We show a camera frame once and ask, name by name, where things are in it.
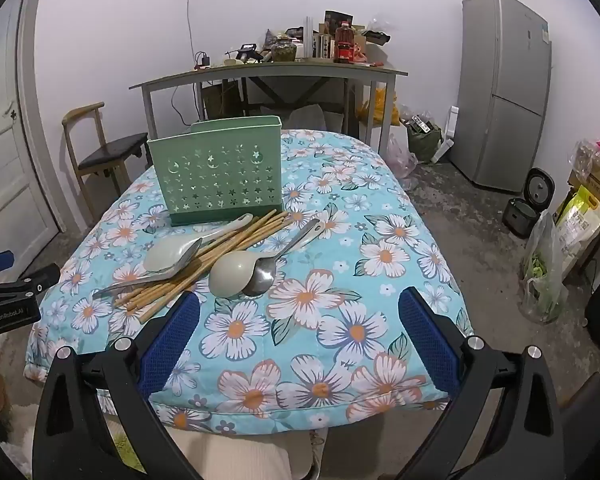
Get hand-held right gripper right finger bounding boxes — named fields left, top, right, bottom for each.
left=397, top=286, right=571, bottom=480

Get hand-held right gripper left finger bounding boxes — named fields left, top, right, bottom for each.
left=32, top=291, right=203, bottom=480

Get large metal serving spoon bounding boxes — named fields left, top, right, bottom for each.
left=92, top=237, right=203, bottom=300

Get pale green rice spoon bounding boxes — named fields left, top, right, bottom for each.
left=144, top=213, right=255, bottom=275

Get pale green round ladle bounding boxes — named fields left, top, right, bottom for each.
left=209, top=251, right=261, bottom=297

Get small metal spoon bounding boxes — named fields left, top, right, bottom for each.
left=242, top=218, right=326, bottom=297

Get bundle of bamboo chopsticks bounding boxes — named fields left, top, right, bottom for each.
left=114, top=210, right=296, bottom=323

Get green plastic utensil holder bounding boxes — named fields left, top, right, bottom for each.
left=146, top=115, right=285, bottom=227

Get floral blue blanket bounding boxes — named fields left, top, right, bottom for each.
left=24, top=129, right=476, bottom=433

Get clear bag of vegetables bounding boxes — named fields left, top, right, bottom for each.
left=520, top=210, right=568, bottom=323

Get person's cream trousers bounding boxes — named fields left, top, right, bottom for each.
left=172, top=430, right=313, bottom=480

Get wooden chair dark seat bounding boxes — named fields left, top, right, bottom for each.
left=62, top=101, right=153, bottom=226

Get pink plastic bag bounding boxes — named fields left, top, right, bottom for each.
left=387, top=132, right=418, bottom=178

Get yellow green rice bag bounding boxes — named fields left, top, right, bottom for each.
left=555, top=185, right=600, bottom=271

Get dark green bag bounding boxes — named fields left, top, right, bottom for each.
left=402, top=115, right=443, bottom=163

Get white plastic appliance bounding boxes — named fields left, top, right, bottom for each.
left=432, top=105, right=458, bottom=163

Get yellow plastic bag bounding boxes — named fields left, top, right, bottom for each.
left=362, top=87, right=401, bottom=128

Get brown paper bag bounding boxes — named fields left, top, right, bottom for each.
left=202, top=80, right=243, bottom=123

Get silver refrigerator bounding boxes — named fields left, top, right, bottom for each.
left=447, top=0, right=552, bottom=193

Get grey metal table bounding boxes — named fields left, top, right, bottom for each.
left=129, top=57, right=410, bottom=158

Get red oil bottle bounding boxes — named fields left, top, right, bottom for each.
left=334, top=20, right=356, bottom=64

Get glass jar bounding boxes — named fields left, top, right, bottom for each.
left=271, top=35, right=297, bottom=62

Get white wall cable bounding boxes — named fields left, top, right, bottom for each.
left=186, top=0, right=197, bottom=61

